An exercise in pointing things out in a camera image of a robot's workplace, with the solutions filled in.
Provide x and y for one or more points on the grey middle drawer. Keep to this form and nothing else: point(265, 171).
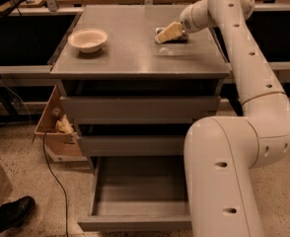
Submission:
point(152, 139)

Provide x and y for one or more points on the grey drawer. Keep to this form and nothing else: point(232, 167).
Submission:
point(139, 101)
point(141, 193)
point(152, 139)

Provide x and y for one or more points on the white paper bowl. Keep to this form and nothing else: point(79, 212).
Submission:
point(88, 40)

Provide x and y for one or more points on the grey bottom drawer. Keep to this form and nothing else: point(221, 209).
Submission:
point(141, 193)

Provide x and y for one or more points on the grey top drawer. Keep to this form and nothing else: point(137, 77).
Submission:
point(139, 101)

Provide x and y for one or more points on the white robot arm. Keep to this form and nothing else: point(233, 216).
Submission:
point(219, 151)

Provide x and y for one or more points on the black leather shoe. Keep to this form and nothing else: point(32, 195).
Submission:
point(13, 214)

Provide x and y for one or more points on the silver blue redbull can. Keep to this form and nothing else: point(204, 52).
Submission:
point(163, 35)

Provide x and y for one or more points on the crumpled item in box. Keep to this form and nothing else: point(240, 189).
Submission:
point(62, 122)

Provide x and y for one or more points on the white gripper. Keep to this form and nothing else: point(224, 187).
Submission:
point(186, 23)

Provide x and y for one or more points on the grey drawer cabinet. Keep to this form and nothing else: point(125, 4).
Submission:
point(132, 103)

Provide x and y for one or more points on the wooden box on floor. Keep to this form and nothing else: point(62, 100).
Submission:
point(60, 146)

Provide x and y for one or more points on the grey metal rail frame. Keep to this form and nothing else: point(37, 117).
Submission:
point(20, 71)

